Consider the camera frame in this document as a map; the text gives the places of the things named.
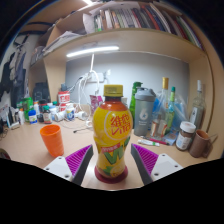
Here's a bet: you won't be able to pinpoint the slim green-capped glass bottle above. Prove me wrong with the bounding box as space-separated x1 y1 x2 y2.
165 86 177 132

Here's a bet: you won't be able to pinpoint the wooden shelf unit with books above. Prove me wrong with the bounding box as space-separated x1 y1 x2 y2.
29 0 205 65

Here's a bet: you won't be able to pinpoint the brown ceramic mug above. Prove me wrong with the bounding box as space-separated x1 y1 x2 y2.
188 129 215 159

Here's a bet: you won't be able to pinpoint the clear glass liquor bottle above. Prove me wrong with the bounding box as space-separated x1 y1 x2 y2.
189 79 206 131

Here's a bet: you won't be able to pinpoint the grey shaker bottle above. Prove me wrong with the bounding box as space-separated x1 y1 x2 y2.
133 87 157 137

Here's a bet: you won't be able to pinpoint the pink pouch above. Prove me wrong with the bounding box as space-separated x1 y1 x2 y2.
89 94 104 116

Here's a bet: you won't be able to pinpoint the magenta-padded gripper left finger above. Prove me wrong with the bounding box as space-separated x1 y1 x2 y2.
43 144 95 186

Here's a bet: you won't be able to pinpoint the clear bottle with gold cap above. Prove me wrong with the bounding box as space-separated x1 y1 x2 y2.
154 77 171 134

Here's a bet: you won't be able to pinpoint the brown bottle with red label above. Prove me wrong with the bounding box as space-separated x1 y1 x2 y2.
42 105 53 124

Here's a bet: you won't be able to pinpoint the yellow-labelled drink bottle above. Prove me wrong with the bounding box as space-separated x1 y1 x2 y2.
92 84 134 179

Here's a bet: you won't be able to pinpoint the white cable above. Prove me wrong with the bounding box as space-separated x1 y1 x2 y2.
77 71 101 115

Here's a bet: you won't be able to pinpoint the under-shelf light bar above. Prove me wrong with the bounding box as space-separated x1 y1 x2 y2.
65 45 120 59

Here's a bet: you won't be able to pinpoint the green bottle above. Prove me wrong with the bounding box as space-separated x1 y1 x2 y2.
129 81 144 118

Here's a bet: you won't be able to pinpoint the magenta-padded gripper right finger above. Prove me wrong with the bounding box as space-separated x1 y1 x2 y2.
130 143 184 186

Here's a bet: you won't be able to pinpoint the hanging dark clothes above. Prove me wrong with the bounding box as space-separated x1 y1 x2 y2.
0 33 30 108

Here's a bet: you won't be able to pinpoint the red and white tub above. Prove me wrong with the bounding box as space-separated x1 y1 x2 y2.
57 90 71 105

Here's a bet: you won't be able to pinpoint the white bottle with blue label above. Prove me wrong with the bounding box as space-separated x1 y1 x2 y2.
27 109 38 125

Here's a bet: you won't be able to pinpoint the white-lidded brown jar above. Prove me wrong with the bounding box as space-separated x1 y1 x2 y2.
175 121 197 152

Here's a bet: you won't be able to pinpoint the orange plastic cup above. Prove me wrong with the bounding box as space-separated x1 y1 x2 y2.
39 124 65 158

